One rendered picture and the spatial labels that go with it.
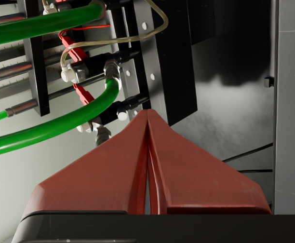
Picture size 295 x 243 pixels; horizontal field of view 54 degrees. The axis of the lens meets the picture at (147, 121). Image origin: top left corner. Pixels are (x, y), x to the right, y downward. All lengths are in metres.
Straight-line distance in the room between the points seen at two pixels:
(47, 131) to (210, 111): 0.44
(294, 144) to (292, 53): 0.12
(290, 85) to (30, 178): 0.60
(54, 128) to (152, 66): 0.26
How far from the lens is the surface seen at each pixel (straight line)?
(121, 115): 0.45
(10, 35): 0.24
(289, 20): 0.37
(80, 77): 0.40
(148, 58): 0.48
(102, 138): 0.38
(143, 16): 0.46
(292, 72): 0.38
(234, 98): 0.59
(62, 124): 0.25
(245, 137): 0.61
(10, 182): 0.75
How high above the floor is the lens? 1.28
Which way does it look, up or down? 34 degrees down
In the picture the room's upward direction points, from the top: 119 degrees counter-clockwise
